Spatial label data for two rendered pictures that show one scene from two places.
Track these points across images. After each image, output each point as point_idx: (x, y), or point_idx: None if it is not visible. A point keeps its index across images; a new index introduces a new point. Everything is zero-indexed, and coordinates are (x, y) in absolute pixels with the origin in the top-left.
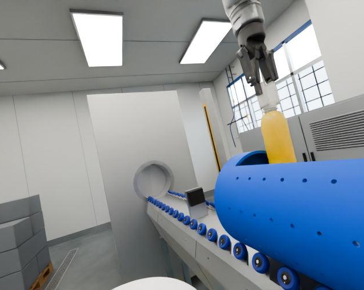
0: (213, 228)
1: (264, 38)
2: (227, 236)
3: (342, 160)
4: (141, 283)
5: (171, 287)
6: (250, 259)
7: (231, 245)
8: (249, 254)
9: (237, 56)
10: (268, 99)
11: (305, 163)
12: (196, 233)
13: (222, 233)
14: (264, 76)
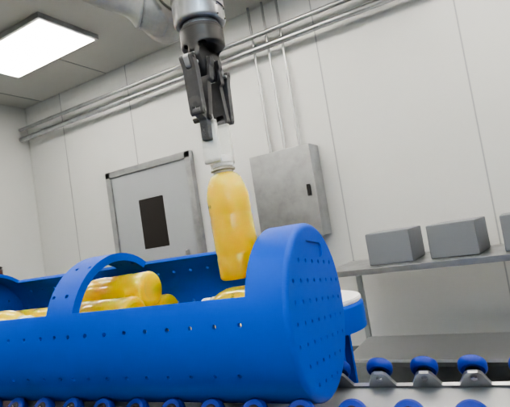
0: (507, 406)
1: (186, 49)
2: (370, 359)
3: (180, 256)
4: (342, 300)
5: None
6: (336, 394)
7: (392, 396)
8: (346, 397)
9: (230, 79)
10: (219, 146)
11: (202, 253)
12: (508, 382)
13: (454, 404)
14: (211, 103)
